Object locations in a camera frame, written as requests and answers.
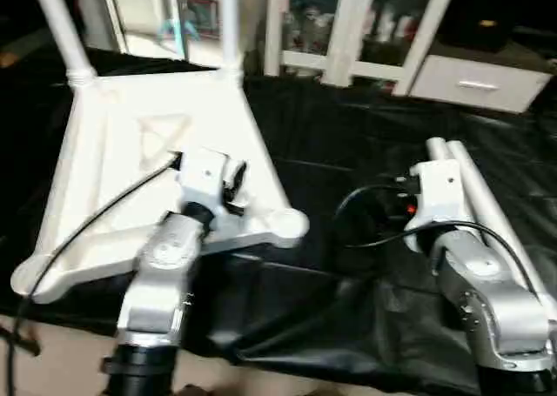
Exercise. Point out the white plastic table top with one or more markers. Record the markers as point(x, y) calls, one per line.
point(157, 117)

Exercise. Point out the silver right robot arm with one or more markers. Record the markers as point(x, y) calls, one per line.
point(487, 291)

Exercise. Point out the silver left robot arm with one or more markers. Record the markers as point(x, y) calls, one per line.
point(161, 274)

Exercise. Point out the black mat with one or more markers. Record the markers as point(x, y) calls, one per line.
point(348, 152)

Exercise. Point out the white drawer unit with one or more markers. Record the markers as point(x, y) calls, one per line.
point(479, 83)

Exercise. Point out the white glass-door cabinet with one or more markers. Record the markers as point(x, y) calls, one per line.
point(313, 26)

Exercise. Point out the black box yellow label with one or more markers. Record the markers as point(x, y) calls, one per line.
point(486, 13)

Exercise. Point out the black metal bench leg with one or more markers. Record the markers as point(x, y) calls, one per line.
point(19, 342)

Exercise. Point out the light blue metal frame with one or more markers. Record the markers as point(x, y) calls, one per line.
point(174, 17)

